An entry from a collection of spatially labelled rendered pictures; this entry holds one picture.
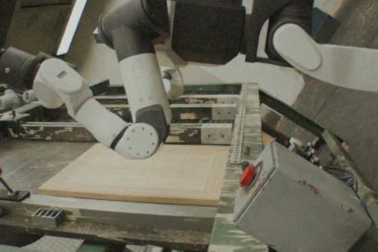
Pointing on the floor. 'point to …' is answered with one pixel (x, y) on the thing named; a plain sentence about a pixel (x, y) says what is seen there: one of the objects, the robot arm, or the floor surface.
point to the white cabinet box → (261, 77)
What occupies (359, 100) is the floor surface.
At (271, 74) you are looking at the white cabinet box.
